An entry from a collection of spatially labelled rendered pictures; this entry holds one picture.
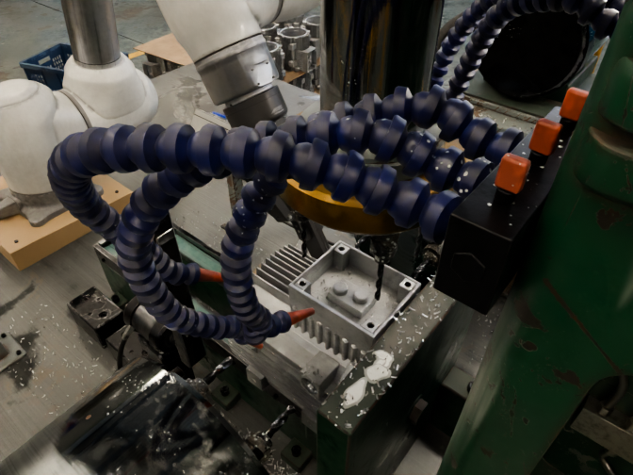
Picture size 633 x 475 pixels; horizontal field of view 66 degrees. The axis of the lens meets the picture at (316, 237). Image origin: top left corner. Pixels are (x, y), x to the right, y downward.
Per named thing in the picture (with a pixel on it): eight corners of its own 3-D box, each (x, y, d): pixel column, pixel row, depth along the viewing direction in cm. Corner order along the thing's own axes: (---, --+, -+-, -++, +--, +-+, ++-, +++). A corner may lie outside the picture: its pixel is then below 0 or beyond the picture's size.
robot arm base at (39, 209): (-23, 205, 114) (-33, 186, 110) (65, 166, 128) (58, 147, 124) (18, 237, 106) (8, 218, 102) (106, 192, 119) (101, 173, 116)
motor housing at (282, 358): (414, 366, 74) (435, 281, 61) (340, 464, 63) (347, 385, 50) (314, 303, 84) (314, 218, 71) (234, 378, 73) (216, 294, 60)
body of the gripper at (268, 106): (240, 100, 55) (274, 173, 58) (290, 75, 60) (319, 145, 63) (207, 113, 61) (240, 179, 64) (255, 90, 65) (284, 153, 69)
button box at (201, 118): (266, 164, 100) (275, 139, 99) (244, 158, 94) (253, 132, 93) (211, 137, 109) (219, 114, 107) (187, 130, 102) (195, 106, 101)
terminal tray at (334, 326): (414, 319, 62) (423, 281, 57) (366, 378, 55) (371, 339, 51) (339, 276, 67) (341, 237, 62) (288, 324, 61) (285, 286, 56)
